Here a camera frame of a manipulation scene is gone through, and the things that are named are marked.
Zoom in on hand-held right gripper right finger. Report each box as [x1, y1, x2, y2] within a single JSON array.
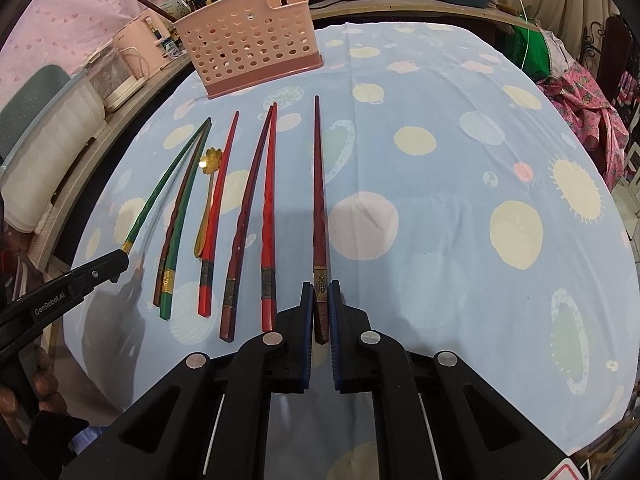
[[327, 280, 576, 480]]

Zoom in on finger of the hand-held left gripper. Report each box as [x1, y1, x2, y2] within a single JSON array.
[[59, 250, 131, 295]]

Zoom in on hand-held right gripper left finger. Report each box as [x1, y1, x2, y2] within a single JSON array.
[[60, 282, 314, 480]]

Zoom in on green chopstick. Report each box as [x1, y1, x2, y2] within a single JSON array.
[[159, 123, 211, 321], [122, 117, 213, 253]]

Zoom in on dark red chopstick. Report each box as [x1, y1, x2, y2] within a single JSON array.
[[219, 104, 277, 345], [312, 94, 331, 346], [152, 120, 212, 308]]

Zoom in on gold flower spoon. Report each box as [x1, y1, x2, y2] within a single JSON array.
[[194, 147, 224, 261]]

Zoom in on pink perforated utensil basket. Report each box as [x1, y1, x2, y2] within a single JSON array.
[[176, 0, 326, 100]]

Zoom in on white ribbed plastic container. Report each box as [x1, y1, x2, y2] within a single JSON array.
[[0, 82, 109, 234]]

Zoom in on blue patterned tablecloth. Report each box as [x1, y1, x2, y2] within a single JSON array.
[[60, 22, 632, 480]]

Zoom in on grey green chair back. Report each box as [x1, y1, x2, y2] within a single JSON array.
[[0, 64, 72, 161]]

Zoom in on pink kitchen appliance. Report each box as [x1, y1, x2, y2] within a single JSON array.
[[111, 14, 174, 86]]

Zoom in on small bottles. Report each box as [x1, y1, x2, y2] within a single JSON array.
[[147, 15, 184, 61]]

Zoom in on pink dotted curtain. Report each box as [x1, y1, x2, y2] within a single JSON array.
[[0, 0, 191, 111]]

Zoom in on pink patterned cloth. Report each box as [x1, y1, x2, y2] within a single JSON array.
[[537, 67, 634, 191]]

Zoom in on green cloth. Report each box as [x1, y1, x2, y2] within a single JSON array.
[[510, 17, 551, 79]]

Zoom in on dark metal chair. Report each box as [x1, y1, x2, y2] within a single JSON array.
[[582, 15, 636, 107]]

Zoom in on brown turned wooden rail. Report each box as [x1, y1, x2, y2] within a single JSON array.
[[0, 345, 68, 416]]

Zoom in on white cable with switch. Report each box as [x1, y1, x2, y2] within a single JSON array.
[[505, 0, 534, 71]]

